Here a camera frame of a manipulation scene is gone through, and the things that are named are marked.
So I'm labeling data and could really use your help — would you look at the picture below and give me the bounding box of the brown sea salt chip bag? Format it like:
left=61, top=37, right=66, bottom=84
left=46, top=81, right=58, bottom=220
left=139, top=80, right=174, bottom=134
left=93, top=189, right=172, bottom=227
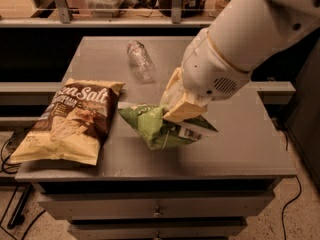
left=11, top=78, right=124, bottom=165

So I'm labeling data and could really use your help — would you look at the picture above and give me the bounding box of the metal drawer knob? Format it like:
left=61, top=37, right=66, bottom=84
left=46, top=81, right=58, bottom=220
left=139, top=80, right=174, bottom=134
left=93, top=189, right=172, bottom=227
left=153, top=206, right=163, bottom=218

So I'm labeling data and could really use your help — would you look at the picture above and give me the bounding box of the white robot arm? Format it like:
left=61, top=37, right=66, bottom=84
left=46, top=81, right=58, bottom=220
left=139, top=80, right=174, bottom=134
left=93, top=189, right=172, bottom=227
left=160, top=0, right=320, bottom=123

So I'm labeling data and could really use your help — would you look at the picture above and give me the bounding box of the grey drawer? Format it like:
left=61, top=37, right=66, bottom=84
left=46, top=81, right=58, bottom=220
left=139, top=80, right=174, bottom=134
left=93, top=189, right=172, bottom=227
left=68, top=218, right=247, bottom=240
left=38, top=191, right=274, bottom=221

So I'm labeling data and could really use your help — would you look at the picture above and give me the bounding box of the black cable right floor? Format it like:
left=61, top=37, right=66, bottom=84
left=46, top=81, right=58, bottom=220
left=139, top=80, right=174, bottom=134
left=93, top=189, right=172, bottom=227
left=280, top=175, right=303, bottom=240

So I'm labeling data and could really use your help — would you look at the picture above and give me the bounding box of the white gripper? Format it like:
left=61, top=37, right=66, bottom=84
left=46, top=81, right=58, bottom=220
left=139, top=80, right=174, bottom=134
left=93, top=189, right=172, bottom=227
left=160, top=28, right=251, bottom=123

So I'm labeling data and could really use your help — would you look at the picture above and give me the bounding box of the green jalapeno chip bag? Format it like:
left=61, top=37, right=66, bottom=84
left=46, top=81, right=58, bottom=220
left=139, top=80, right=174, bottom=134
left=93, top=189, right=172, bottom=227
left=118, top=102, right=218, bottom=150

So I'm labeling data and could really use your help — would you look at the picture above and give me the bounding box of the lower grey drawer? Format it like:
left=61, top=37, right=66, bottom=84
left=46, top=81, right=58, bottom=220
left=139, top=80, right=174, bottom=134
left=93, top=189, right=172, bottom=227
left=68, top=218, right=247, bottom=240

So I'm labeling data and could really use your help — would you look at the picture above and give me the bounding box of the black cables left floor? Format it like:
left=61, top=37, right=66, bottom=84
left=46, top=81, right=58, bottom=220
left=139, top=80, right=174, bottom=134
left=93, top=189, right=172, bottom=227
left=0, top=130, right=46, bottom=240

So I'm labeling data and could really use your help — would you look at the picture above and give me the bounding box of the grey metal shelf rail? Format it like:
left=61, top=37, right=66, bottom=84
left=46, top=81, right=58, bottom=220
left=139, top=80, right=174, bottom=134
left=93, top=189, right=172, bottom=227
left=0, top=0, right=216, bottom=28

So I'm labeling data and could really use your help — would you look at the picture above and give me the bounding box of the grey drawer cabinet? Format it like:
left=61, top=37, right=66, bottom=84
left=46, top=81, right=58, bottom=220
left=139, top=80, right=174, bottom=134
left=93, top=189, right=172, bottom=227
left=14, top=35, right=298, bottom=240

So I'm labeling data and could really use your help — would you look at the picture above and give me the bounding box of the top grey drawer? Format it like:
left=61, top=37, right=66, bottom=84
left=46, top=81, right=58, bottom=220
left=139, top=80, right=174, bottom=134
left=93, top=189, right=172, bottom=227
left=38, top=191, right=274, bottom=221

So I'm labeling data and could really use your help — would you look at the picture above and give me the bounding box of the clear plastic water bottle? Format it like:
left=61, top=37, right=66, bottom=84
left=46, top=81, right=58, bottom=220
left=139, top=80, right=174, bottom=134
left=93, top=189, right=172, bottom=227
left=126, top=40, right=155, bottom=83

